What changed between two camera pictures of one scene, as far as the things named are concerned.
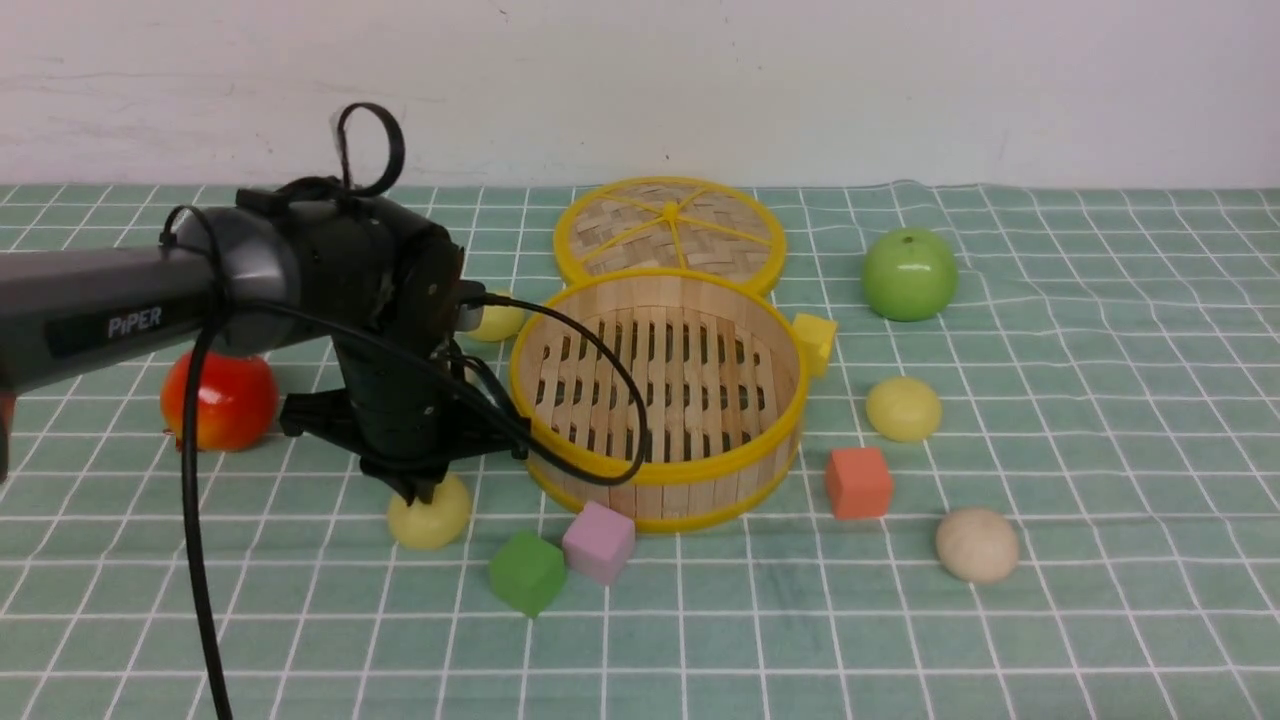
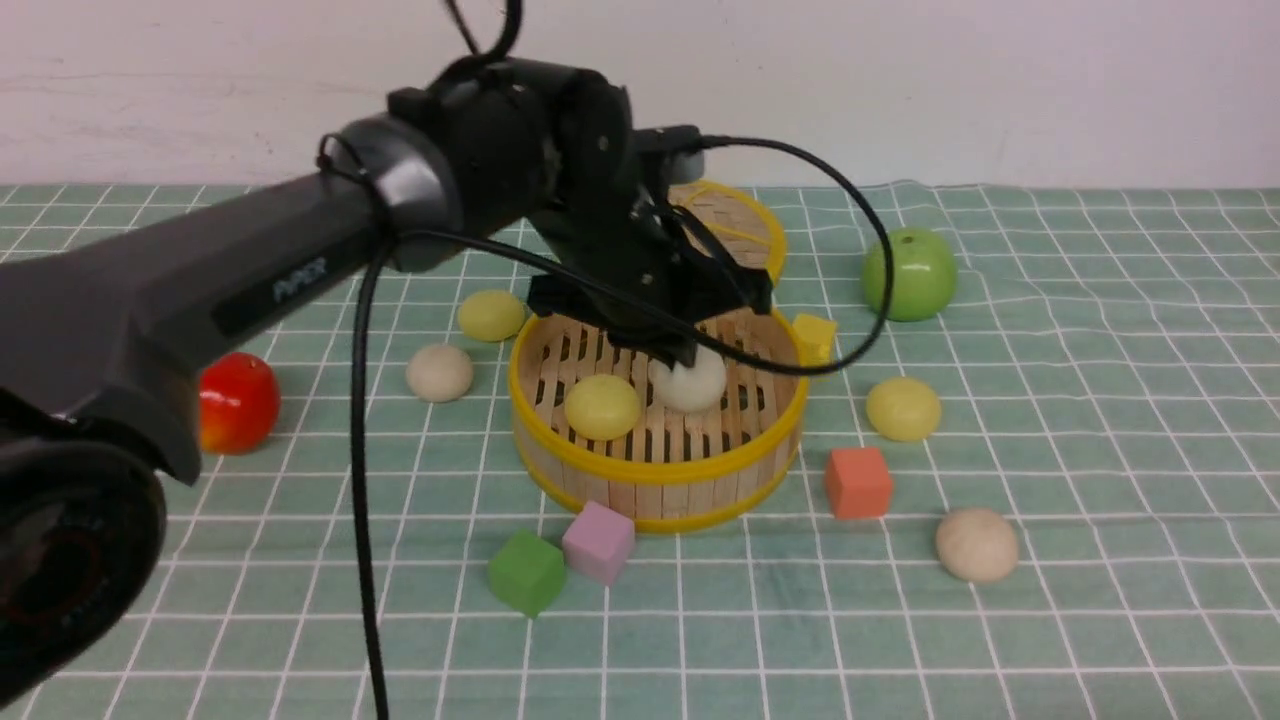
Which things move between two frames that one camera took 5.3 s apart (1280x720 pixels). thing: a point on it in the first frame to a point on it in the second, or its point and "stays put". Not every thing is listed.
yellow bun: [499, 323] stays put
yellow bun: [904, 409] stays put
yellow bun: [431, 525] to [602, 407]
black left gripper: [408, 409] to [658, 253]
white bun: [977, 545] stays put
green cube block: [528, 570] stays put
